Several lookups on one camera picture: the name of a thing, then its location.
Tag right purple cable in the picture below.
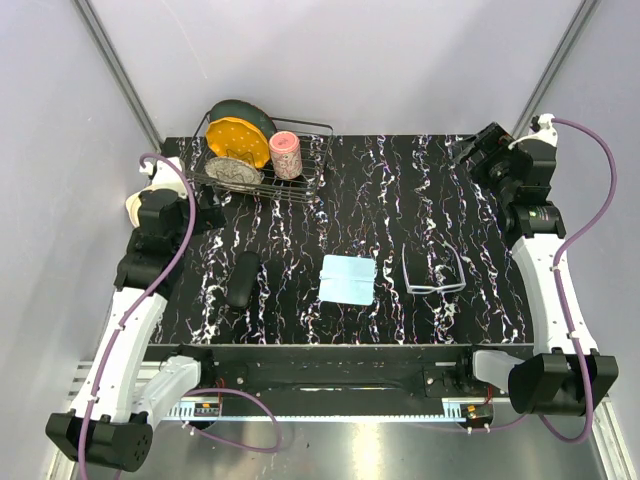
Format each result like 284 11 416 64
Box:
444 117 619 445

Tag cream bowl with rings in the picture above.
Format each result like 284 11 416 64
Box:
125 193 141 228

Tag dark green plate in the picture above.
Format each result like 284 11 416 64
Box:
208 99 277 140

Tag yellow dotted plate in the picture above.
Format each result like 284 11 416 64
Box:
205 116 271 169

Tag pink patterned cup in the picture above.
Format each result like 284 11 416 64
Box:
269 131 303 180

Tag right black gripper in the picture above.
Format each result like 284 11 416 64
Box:
449 122 517 201

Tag black glasses case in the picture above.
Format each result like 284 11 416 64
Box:
226 251 261 309

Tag grey patterned small plate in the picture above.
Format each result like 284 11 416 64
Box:
204 157 263 190

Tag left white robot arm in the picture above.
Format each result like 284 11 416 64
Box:
45 153 216 479

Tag light blue cleaning cloth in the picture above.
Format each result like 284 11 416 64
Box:
318 255 377 306

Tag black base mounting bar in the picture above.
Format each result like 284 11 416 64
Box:
144 344 504 399

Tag black wire dish rack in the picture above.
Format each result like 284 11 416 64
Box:
180 116 334 204

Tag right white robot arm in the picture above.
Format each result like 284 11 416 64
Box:
453 114 619 416

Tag white frame sunglasses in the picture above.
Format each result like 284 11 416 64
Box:
401 241 467 296

